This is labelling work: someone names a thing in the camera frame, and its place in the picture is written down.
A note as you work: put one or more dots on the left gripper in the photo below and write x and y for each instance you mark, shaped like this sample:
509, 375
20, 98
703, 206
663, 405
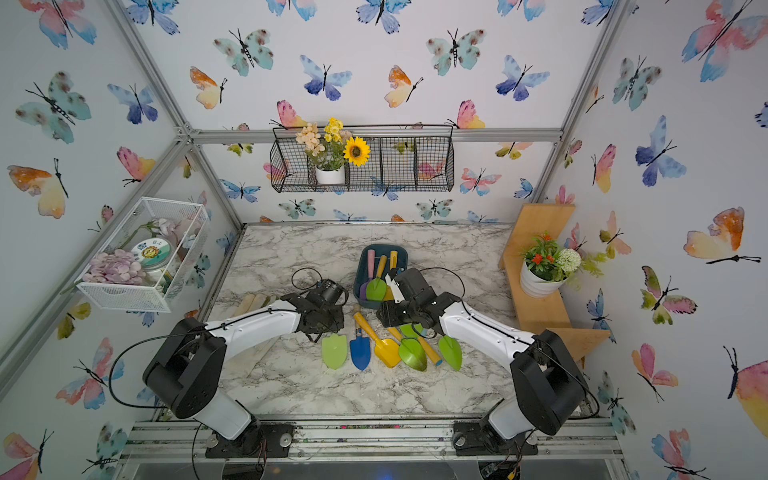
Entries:
339, 311

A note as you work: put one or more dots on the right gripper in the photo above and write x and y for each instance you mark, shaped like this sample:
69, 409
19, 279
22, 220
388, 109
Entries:
388, 316

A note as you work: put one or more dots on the green shovel wooden handle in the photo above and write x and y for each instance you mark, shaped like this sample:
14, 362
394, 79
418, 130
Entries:
334, 351

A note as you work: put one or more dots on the green leaf shovel yellow handle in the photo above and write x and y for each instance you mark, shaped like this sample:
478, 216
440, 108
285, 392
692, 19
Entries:
377, 287

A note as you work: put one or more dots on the yellow scoop shovel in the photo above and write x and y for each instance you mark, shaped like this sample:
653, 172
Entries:
387, 350

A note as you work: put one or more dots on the purple shovel pink handle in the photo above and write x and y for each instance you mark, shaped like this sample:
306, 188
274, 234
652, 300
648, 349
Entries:
370, 265

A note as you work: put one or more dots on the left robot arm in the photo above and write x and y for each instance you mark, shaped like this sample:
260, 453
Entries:
185, 372

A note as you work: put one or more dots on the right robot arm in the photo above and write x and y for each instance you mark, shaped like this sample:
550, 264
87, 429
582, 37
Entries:
548, 386

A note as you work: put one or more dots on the dark teal storage box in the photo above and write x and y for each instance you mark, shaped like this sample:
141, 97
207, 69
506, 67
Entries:
361, 275

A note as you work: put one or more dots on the wooden zigzag shelf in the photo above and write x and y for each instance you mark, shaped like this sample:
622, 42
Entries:
538, 304

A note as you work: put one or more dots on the red flower plant white pot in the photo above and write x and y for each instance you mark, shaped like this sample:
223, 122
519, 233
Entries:
547, 266

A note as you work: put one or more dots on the sunflower bouquet white pot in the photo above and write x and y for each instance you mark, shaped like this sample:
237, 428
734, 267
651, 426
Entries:
331, 150

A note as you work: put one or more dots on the round green tin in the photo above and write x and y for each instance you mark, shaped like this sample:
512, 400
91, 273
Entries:
152, 253

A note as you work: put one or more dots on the pink artificial flowers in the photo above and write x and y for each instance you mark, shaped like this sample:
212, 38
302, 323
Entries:
119, 268

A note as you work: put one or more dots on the blue shovel wooden handle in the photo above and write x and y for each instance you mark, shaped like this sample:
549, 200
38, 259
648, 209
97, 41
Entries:
360, 349

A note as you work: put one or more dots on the green narrow shovel yellow handle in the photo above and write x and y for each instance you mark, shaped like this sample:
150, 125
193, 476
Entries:
451, 351

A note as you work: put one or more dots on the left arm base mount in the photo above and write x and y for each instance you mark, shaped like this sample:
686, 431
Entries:
260, 440

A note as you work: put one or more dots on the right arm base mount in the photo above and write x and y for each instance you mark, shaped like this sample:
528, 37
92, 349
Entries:
477, 438

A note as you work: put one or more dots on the black wire wall basket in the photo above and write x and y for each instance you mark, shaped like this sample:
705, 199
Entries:
379, 159

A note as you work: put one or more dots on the white wire mesh basket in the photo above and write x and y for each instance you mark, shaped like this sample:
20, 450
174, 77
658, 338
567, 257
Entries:
186, 226

